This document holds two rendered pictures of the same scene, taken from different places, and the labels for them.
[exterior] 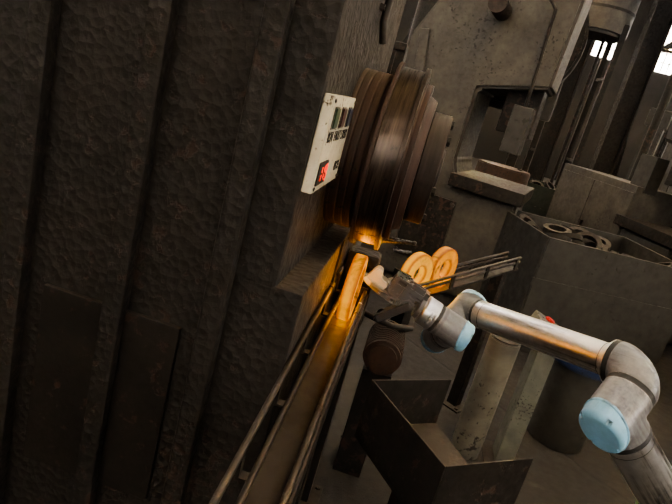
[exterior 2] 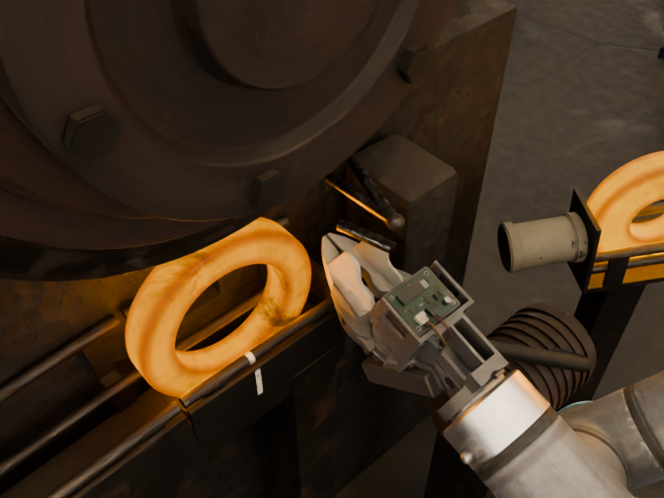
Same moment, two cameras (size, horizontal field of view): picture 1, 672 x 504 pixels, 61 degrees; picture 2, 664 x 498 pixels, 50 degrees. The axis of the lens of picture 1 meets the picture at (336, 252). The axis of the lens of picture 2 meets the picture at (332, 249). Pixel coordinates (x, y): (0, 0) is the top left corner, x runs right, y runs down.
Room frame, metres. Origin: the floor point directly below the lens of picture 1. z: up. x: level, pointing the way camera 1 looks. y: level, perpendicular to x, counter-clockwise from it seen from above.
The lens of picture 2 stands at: (1.24, -0.43, 1.26)
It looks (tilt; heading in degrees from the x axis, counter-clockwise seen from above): 45 degrees down; 43
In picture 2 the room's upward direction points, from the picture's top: straight up
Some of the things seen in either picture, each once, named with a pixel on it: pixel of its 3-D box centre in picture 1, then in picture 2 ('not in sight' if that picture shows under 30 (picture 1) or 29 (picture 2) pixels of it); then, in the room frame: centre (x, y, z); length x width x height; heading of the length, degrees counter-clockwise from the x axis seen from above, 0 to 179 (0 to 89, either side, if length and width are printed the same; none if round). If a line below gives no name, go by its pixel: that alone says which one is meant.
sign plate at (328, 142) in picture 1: (331, 141); not in sight; (1.16, 0.07, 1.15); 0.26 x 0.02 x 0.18; 174
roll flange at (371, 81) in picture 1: (361, 150); not in sight; (1.49, 0.01, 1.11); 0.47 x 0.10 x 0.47; 174
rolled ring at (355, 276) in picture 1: (352, 287); (223, 308); (1.48, -0.07, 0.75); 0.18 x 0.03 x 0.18; 173
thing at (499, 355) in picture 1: (484, 396); not in sight; (2.06, -0.71, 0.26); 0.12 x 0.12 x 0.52
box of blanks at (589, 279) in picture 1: (572, 285); not in sight; (3.79, -1.61, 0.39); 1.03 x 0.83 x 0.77; 99
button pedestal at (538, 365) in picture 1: (526, 393); not in sight; (2.08, -0.88, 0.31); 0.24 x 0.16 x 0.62; 174
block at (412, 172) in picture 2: (355, 285); (392, 242); (1.72, -0.09, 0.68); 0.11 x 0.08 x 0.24; 84
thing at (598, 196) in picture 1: (597, 235); not in sight; (5.37, -2.32, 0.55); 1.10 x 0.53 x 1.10; 14
